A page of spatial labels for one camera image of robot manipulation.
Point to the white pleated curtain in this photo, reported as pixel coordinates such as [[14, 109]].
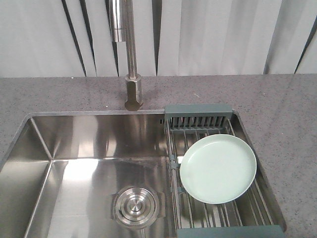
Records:
[[57, 38]]

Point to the mint green round plate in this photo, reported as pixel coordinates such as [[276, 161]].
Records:
[[218, 168]]

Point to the stainless steel sink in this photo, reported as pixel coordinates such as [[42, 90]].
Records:
[[58, 176]]

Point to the chrome kitchen faucet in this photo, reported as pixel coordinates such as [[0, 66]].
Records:
[[121, 19]]

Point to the round steel sink drain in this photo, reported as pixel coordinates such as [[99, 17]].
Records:
[[137, 207]]

